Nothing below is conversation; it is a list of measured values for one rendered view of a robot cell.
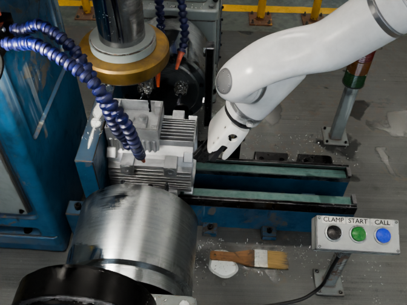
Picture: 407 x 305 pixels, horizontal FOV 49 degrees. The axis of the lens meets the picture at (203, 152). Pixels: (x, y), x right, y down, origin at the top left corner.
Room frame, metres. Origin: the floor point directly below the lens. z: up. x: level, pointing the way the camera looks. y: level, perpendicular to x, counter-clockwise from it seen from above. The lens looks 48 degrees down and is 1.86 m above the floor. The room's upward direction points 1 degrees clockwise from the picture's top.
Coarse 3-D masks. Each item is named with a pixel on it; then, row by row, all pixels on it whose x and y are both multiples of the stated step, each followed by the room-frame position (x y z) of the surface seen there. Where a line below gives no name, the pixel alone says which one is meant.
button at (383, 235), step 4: (384, 228) 0.50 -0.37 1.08; (376, 232) 0.49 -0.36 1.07; (380, 232) 0.49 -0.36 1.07; (384, 232) 0.49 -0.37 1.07; (388, 232) 0.49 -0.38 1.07; (376, 236) 0.49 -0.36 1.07; (380, 236) 0.49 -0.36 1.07; (384, 236) 0.49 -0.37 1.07; (388, 236) 0.49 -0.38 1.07; (380, 240) 0.48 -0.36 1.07; (384, 240) 0.48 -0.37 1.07; (388, 240) 0.48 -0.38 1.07
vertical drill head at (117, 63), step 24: (96, 0) 0.72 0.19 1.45; (120, 0) 0.71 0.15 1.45; (96, 24) 0.73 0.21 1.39; (120, 24) 0.71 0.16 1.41; (144, 24) 0.75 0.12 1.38; (96, 48) 0.71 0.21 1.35; (120, 48) 0.70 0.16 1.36; (144, 48) 0.71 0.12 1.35; (168, 48) 0.74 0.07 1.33; (120, 72) 0.66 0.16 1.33; (144, 72) 0.67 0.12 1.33
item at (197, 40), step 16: (176, 16) 1.15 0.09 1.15; (176, 32) 1.06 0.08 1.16; (192, 32) 1.09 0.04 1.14; (176, 48) 0.99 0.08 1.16; (192, 48) 1.01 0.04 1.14; (192, 64) 0.96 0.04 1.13; (160, 80) 0.96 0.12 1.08; (176, 80) 0.95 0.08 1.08; (192, 80) 0.95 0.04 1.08; (128, 96) 0.96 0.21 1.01; (144, 96) 0.96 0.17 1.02; (160, 96) 0.96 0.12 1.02; (176, 96) 0.95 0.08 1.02; (192, 96) 0.95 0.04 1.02; (192, 112) 0.95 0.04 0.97
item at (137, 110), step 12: (132, 108) 0.80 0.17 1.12; (144, 108) 0.79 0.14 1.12; (156, 108) 0.78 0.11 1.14; (132, 120) 0.74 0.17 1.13; (144, 120) 0.75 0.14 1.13; (156, 120) 0.76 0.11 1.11; (108, 132) 0.70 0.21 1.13; (144, 132) 0.70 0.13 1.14; (156, 132) 0.70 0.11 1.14; (108, 144) 0.70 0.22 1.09; (120, 144) 0.70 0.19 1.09; (144, 144) 0.70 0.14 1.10; (156, 144) 0.70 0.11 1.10
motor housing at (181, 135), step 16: (176, 128) 0.74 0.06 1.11; (192, 128) 0.74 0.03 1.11; (160, 144) 0.71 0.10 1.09; (176, 144) 0.71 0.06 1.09; (192, 144) 0.70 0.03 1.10; (112, 160) 0.68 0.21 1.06; (160, 160) 0.68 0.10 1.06; (112, 176) 0.66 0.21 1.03; (128, 176) 0.66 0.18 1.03; (144, 176) 0.66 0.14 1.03; (160, 176) 0.66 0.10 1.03; (192, 176) 0.66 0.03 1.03
